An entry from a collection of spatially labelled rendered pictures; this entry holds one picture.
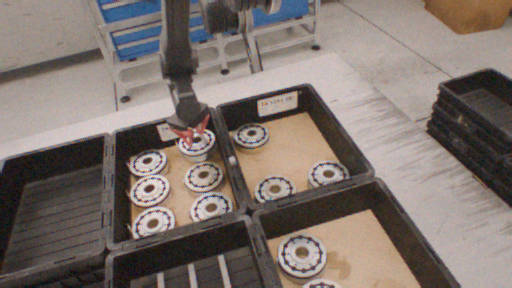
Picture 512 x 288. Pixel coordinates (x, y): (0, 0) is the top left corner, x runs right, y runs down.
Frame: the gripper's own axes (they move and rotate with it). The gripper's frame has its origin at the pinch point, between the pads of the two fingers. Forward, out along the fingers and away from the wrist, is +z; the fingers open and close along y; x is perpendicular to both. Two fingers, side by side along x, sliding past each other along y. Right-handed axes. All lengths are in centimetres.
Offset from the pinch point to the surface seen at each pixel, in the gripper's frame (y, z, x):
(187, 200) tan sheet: -14.5, 7.0, -6.4
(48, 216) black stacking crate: -35.0, 7.2, 24.5
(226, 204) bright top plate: -12.8, 4.1, -17.9
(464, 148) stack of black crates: 83, 51, -72
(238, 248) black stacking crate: -20.4, 6.9, -25.5
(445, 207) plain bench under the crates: 21, 20, -66
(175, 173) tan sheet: -8.4, 7.2, 2.5
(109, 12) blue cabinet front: 97, 25, 150
